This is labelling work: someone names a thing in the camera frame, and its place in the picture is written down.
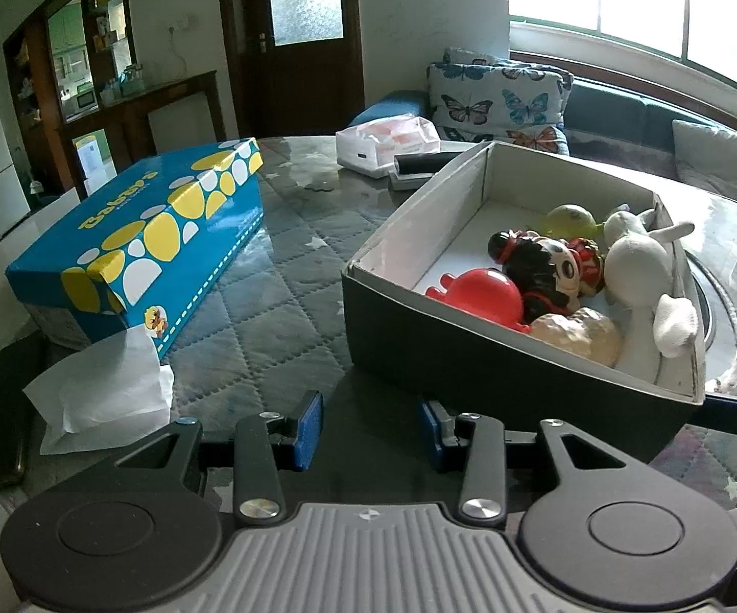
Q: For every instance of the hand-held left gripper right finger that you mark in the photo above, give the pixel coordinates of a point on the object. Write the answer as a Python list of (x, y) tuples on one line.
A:
[(433, 434)]

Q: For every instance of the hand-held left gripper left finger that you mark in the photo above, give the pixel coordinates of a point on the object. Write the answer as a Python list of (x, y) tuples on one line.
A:
[(309, 429)]

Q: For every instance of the grey cardboard box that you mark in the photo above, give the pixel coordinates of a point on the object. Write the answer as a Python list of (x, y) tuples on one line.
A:
[(406, 332)]

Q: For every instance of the red octopus toy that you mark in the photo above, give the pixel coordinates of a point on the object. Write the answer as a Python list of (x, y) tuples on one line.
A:
[(486, 297)]

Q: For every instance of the white plush toy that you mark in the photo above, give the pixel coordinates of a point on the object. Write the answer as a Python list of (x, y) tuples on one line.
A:
[(639, 268)]

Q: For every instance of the beige bumpy ball toy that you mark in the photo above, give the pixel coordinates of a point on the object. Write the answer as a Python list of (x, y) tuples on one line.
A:
[(582, 335)]

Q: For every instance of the Minnie Mouse doll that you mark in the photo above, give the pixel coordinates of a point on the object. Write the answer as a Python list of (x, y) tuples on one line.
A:
[(544, 268)]

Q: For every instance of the yellow-green round toy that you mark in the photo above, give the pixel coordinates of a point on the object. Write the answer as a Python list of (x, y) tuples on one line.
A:
[(572, 220)]

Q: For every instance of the grey quilted star mat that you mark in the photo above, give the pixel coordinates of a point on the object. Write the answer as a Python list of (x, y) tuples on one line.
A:
[(291, 306)]

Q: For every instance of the white tissue sheet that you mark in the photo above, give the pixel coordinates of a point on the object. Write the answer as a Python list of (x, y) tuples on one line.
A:
[(100, 389)]

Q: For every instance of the grey sofa cushion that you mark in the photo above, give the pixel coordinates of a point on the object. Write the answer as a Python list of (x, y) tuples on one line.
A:
[(719, 163)]

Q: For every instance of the blue spotted tissue box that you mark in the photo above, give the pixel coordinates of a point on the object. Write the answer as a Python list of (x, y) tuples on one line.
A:
[(151, 236)]

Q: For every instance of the grey flat case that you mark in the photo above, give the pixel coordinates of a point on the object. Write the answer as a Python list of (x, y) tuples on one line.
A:
[(403, 180)]

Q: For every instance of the black cylinder case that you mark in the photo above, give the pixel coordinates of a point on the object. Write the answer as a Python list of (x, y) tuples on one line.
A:
[(432, 162)]

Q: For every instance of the pink white tissue pack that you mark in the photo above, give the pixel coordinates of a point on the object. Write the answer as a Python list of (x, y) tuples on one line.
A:
[(381, 144)]

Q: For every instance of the black padded chair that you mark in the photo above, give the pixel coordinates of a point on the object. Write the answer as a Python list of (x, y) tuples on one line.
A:
[(4, 421)]

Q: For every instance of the dark blue sofa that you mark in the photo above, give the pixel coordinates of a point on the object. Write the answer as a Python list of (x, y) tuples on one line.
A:
[(623, 121)]

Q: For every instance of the butterfly print pillow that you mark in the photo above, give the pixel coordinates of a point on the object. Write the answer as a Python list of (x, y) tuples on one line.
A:
[(496, 105), (470, 54)]

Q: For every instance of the dark wooden cabinet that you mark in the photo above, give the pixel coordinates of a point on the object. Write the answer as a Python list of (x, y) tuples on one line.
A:
[(125, 115)]

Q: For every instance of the dark wooden door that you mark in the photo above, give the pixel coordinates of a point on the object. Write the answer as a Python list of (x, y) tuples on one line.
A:
[(291, 64)]

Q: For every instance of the white microwave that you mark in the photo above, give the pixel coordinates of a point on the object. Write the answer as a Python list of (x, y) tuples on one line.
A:
[(87, 99)]

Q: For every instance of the large window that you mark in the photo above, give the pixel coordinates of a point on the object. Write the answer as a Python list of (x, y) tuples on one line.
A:
[(636, 0)]

